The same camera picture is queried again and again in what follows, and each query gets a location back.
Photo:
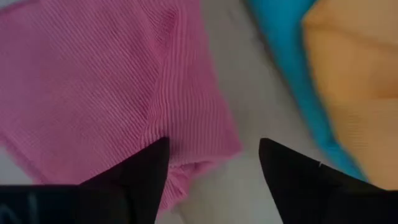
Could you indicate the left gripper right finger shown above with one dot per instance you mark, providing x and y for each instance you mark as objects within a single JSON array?
[{"x": 304, "y": 186}]

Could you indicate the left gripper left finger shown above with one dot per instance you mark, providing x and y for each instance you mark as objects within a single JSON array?
[{"x": 143, "y": 180}]

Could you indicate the pink microfiber towel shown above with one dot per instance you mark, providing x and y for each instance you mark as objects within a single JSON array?
[{"x": 93, "y": 77}]

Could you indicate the orange microfiber towel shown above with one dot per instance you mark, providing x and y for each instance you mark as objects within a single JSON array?
[{"x": 357, "y": 77}]

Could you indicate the blue microfiber towel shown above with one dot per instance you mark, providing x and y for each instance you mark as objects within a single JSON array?
[{"x": 286, "y": 46}]

